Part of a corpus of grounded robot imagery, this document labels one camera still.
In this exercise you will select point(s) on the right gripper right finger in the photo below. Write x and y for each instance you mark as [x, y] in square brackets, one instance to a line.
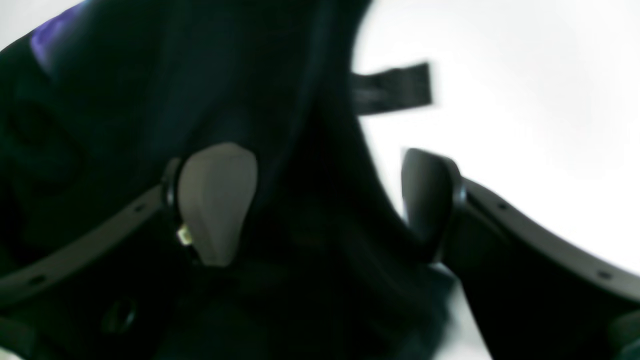
[533, 295]

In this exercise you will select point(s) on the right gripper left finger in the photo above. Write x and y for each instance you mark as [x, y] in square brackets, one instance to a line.
[211, 193]

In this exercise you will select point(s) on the black T-shirt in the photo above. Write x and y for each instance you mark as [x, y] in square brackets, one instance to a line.
[97, 101]

